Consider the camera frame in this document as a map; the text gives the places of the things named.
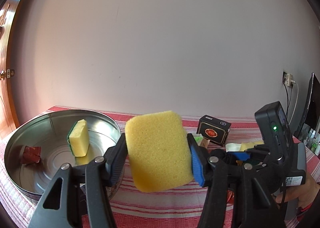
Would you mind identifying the black cable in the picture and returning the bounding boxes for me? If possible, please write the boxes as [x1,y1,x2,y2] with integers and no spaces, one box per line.
[283,81,293,122]

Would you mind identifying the large yellow sponge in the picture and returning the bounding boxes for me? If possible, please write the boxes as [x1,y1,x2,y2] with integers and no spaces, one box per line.
[125,111,193,193]

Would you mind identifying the white cable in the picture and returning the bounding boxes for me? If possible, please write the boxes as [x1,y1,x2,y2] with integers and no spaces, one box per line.
[288,81,299,125]

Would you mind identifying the black box with red emblem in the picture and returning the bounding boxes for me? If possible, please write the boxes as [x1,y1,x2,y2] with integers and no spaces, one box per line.
[197,115,231,147]

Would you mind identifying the black monitor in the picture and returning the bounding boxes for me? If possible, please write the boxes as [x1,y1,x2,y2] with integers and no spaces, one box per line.
[294,72,320,138]

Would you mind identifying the round metal tin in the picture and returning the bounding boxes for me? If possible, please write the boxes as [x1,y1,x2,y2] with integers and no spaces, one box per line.
[4,110,121,205]

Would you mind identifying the yellow green scrub sponge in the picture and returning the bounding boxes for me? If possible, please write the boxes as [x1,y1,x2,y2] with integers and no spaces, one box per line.
[67,119,89,157]

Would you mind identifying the red snack wrapper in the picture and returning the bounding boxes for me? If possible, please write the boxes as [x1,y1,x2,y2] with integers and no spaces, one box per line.
[21,146,41,164]

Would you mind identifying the green tissue pack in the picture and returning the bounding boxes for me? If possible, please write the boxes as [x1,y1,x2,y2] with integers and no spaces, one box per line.
[194,134,203,146]

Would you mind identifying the brass door knob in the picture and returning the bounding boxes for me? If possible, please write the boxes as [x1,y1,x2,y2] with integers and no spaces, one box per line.
[0,68,15,80]

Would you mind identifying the wall power socket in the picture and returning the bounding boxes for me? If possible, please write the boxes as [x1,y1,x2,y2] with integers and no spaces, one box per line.
[283,71,294,88]

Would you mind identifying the person's right hand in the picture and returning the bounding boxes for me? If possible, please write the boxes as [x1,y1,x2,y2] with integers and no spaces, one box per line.
[276,172,319,208]

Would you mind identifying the wooden door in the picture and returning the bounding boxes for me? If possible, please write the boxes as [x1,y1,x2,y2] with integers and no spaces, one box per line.
[1,0,24,139]

